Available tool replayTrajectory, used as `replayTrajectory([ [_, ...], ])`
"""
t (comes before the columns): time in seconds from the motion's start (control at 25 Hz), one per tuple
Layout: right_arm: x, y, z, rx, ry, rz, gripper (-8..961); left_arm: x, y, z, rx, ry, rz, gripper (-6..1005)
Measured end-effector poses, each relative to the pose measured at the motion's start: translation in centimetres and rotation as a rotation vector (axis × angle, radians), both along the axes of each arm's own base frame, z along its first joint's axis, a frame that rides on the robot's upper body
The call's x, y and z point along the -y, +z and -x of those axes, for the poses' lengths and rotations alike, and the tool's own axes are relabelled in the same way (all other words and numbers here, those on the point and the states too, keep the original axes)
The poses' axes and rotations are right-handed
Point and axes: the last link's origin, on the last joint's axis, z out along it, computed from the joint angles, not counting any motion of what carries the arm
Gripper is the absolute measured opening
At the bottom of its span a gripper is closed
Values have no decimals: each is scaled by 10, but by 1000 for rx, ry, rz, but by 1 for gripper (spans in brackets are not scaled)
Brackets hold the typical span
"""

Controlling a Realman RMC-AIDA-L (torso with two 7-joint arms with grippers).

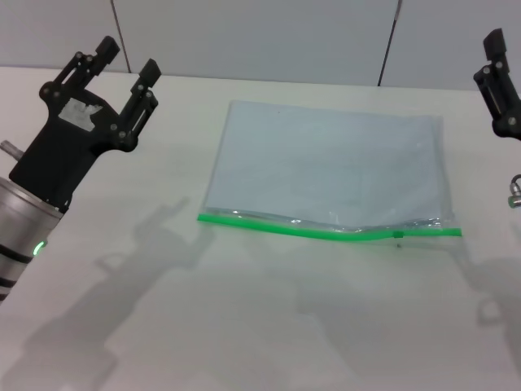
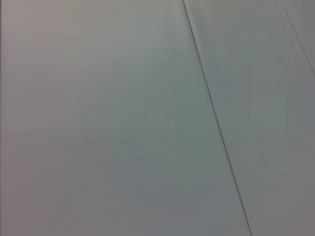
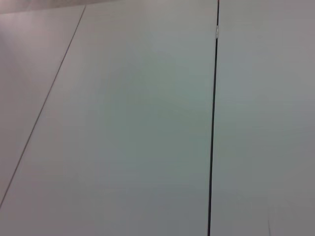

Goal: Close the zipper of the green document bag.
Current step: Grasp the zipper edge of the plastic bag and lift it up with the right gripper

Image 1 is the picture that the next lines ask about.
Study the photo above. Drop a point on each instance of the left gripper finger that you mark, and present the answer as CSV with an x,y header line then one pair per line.
x,y
85,65
140,106

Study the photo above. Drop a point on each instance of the silver right connector plug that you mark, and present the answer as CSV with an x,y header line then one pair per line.
x,y
516,193

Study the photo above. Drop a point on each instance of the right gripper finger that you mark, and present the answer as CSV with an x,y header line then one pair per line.
x,y
498,89

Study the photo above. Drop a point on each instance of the transparent green-zip document bag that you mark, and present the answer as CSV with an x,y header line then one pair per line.
x,y
325,163

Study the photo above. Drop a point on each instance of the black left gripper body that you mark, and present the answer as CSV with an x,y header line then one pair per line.
x,y
69,138

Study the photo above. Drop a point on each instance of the silver left connector plug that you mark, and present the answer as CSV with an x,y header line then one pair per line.
x,y
10,148

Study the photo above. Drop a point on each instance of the silver connector plug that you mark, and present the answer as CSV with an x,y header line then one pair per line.
x,y
10,148
516,193

